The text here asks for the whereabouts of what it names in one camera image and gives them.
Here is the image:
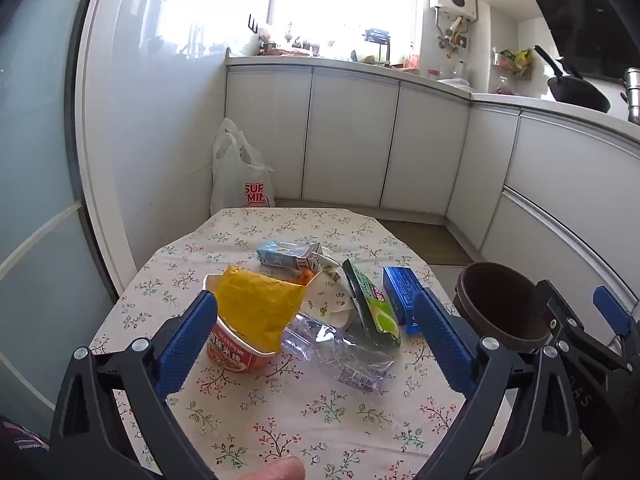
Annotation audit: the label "instant noodle bowl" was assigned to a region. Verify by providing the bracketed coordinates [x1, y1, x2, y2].
[202, 272, 312, 375]

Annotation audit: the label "yellow snack wrapper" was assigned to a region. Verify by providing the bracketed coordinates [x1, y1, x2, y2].
[214, 266, 306, 353]

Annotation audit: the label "green snack packet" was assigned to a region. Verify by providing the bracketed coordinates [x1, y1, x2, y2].
[342, 259, 401, 348]

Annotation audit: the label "blue toothpaste box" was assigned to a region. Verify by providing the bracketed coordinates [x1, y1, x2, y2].
[383, 266, 422, 335]

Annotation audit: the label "clear plastic water bottle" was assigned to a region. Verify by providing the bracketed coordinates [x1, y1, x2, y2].
[281, 314, 395, 393]

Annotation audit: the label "light blue milk carton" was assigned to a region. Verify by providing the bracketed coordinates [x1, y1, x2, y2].
[257, 240, 321, 272]

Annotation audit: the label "orange peel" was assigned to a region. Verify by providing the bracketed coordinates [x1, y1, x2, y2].
[297, 268, 316, 285]

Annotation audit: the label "brown trash bin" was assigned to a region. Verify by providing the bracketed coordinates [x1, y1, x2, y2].
[454, 262, 550, 352]

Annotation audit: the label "person's left hand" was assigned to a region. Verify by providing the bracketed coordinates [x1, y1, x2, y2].
[240, 456, 306, 480]

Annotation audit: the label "floral tablecloth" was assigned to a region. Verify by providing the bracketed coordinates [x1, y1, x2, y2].
[91, 208, 464, 479]

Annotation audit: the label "brown floor mat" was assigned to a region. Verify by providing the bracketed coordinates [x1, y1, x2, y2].
[276, 198, 482, 266]

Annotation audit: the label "white plastic shopping bag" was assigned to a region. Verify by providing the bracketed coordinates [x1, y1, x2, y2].
[209, 118, 276, 214]

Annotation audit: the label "sliding glass door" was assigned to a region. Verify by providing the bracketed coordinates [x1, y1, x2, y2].
[1, 0, 115, 434]

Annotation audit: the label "stainless steel pot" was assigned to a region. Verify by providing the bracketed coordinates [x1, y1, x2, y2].
[620, 67, 640, 126]

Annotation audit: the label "black frying pan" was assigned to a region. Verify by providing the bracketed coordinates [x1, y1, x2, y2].
[534, 44, 611, 113]

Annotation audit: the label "green yellow snack bags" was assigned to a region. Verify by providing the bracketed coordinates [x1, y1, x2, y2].
[492, 49, 534, 79]

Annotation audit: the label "black range hood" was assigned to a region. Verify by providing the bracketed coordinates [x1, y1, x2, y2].
[536, 0, 639, 81]

